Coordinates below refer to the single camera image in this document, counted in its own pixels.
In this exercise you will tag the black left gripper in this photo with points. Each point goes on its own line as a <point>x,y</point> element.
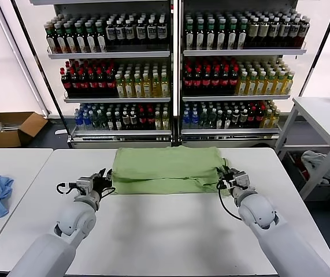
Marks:
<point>99,189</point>

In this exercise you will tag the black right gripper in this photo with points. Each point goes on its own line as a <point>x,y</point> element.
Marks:
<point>229,179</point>

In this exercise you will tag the light green polo shirt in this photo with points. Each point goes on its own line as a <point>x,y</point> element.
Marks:
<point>167,167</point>

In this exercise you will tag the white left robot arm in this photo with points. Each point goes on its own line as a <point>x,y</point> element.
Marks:
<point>75,222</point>

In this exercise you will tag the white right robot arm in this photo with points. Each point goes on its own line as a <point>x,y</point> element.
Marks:
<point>257,210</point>

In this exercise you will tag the small white label bottle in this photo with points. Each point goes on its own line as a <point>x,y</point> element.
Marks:
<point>227,121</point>
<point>118,122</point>
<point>110,122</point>
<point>219,121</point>

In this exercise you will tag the small clear green bottle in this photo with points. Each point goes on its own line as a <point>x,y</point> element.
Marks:
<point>103,121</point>
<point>95,121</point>
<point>203,121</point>
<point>211,121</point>

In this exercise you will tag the small dark tea bottle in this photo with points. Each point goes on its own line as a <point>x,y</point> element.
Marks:
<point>243,119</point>
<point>126,121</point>
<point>133,121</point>
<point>235,119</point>

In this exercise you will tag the small blue water bottle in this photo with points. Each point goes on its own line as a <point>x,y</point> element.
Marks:
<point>186,121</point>
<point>79,121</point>
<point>194,121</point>
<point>87,121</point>

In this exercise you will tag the small red cap cola bottle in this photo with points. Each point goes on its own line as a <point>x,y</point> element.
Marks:
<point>259,119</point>
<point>151,121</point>
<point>142,121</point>
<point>251,119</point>

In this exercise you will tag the small white flat object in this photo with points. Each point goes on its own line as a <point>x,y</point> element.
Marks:
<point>60,131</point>

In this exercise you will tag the small yellow drink bottle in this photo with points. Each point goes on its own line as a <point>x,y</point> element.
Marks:
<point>267,120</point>
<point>158,122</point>
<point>275,120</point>
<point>166,122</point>

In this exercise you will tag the dark red cloth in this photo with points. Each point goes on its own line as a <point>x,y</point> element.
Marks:
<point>300,170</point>

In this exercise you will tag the crumpled white cloth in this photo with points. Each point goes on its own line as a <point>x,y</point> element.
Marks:
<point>312,160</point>

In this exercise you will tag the yellow tea bottle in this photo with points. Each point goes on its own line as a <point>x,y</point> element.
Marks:
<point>120,87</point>
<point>242,85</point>
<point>147,86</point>
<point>288,83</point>
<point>261,85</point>
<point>156,85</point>
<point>270,84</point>
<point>279,84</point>
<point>252,85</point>
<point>129,87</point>
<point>138,86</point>
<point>165,85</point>

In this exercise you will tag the grey plastic crate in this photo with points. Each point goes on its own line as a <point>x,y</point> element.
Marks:
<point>320,191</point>

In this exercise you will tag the black slanted pole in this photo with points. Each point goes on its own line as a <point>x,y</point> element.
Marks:
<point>320,49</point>
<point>50,93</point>

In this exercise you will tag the open cardboard box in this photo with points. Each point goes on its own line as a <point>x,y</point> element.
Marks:
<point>8,138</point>

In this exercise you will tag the white side table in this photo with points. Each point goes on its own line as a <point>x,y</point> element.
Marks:
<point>320,121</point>

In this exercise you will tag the clear plastic packet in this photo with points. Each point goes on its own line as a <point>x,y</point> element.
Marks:
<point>7,127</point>

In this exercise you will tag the grey metal shelf unit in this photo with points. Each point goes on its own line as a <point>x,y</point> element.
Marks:
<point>109,54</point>
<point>240,52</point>

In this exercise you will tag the green cap dark tea bottle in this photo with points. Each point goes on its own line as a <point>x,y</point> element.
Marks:
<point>242,35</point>
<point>222,35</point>
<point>211,35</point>
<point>200,35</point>
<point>60,39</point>
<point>51,39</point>
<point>90,38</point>
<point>70,39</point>
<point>80,38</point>
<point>190,35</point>
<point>100,37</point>
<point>232,35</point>

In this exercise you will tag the beige label dark drink bottle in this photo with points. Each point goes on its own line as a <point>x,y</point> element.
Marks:
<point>252,32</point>
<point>263,31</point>

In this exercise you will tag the white label dark drink bottle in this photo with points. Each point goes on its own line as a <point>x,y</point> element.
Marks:
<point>161,31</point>
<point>274,31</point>
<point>130,32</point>
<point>284,31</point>
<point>111,33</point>
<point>294,31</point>
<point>141,32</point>
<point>120,33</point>
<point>304,30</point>
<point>151,31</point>

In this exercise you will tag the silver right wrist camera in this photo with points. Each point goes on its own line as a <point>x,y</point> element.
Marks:
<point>242,180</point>

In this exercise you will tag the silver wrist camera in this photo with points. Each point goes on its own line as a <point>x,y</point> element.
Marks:
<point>242,180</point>
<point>84,184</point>

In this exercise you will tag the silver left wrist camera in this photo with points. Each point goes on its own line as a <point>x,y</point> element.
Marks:
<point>84,184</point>

